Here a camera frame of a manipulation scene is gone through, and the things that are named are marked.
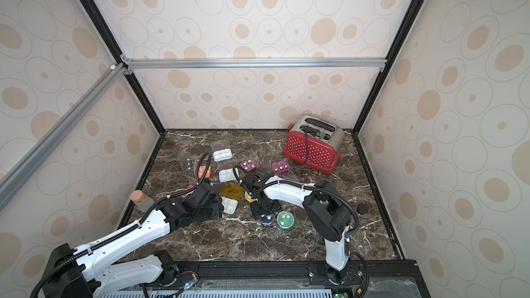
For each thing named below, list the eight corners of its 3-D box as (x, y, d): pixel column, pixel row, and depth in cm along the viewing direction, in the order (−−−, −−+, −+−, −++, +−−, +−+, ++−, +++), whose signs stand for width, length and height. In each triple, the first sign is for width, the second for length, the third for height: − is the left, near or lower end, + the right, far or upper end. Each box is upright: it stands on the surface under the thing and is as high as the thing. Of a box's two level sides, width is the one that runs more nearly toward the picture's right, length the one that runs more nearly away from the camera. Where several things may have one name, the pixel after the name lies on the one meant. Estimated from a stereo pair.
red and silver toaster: (282, 160, 109) (284, 135, 94) (293, 137, 120) (296, 111, 105) (330, 176, 103) (340, 152, 88) (337, 149, 114) (347, 124, 99)
